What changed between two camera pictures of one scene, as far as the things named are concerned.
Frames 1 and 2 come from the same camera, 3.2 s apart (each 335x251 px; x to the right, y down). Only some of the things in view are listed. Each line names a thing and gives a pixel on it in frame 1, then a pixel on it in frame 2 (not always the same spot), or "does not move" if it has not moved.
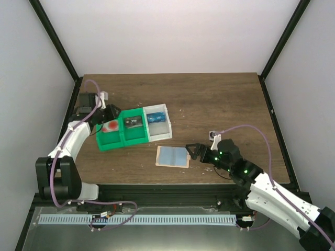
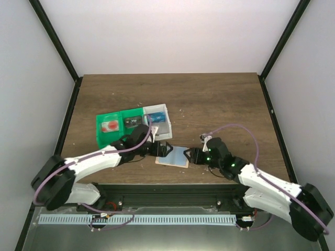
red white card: x=112 y=125 does not move
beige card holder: x=172 y=157 does not move
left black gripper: x=112 y=114 -> x=155 y=153
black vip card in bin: x=135 y=122 does not move
